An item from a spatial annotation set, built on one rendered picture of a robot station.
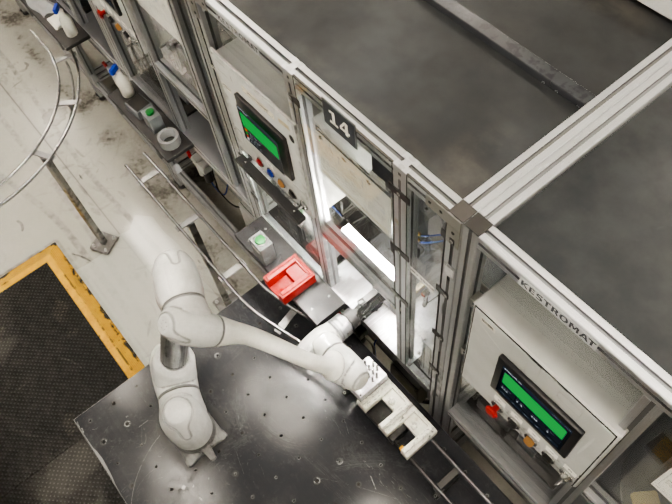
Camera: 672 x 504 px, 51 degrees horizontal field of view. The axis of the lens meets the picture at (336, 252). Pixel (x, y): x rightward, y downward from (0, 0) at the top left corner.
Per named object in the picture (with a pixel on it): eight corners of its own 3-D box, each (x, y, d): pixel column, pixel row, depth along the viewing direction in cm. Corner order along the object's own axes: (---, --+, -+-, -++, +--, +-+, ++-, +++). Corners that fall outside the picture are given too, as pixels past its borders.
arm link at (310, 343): (329, 332, 256) (351, 353, 247) (296, 359, 252) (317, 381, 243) (321, 315, 248) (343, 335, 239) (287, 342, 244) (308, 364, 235)
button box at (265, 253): (253, 254, 278) (247, 238, 268) (269, 242, 281) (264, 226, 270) (265, 266, 275) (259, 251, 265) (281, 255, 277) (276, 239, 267)
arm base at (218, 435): (195, 476, 258) (191, 473, 254) (163, 431, 268) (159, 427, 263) (235, 444, 263) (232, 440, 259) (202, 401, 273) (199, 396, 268)
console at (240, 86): (233, 150, 247) (201, 52, 208) (297, 108, 255) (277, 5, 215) (306, 224, 229) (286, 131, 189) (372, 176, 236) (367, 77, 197)
